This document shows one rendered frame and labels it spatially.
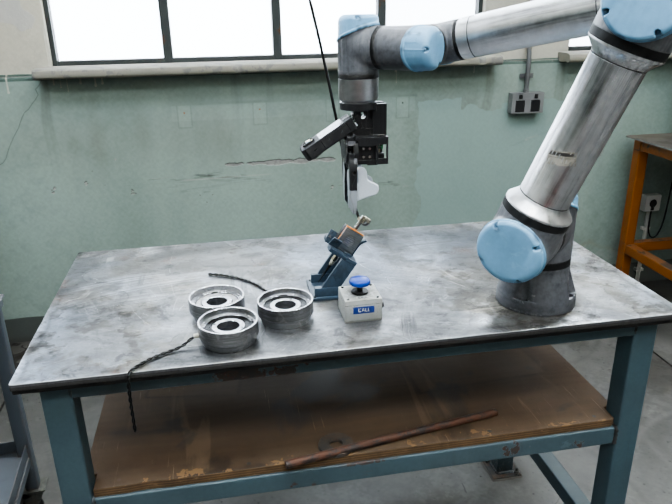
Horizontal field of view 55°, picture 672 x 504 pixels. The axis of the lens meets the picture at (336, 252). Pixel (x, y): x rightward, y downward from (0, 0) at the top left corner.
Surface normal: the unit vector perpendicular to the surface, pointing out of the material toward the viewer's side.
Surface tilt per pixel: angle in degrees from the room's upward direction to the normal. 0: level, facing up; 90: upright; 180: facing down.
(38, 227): 90
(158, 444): 0
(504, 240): 97
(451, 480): 0
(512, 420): 0
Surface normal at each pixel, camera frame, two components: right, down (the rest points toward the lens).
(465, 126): 0.18, 0.35
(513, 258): -0.58, 0.41
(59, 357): -0.01, -0.93
